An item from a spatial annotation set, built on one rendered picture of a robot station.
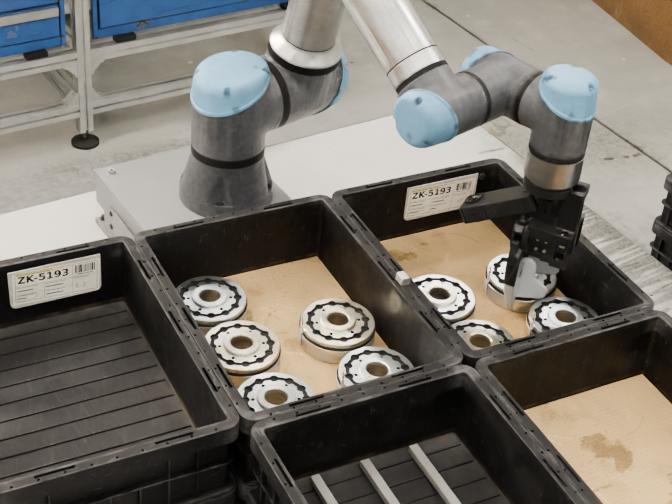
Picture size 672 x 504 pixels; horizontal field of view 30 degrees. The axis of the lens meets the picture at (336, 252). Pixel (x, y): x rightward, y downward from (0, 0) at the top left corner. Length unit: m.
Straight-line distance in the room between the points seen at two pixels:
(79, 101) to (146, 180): 1.57
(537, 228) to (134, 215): 0.65
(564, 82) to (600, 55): 2.89
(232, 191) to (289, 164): 0.38
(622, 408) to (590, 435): 0.07
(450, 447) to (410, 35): 0.52
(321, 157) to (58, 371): 0.86
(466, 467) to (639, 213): 2.17
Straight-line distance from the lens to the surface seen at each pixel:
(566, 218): 1.71
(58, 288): 1.73
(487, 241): 1.95
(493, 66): 1.66
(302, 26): 1.92
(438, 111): 1.56
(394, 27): 1.60
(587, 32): 4.65
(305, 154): 2.35
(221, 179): 1.95
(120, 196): 2.03
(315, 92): 1.98
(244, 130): 1.91
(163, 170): 2.09
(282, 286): 1.81
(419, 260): 1.88
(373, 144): 2.40
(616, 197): 3.71
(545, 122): 1.63
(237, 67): 1.92
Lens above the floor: 1.93
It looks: 36 degrees down
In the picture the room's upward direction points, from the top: 5 degrees clockwise
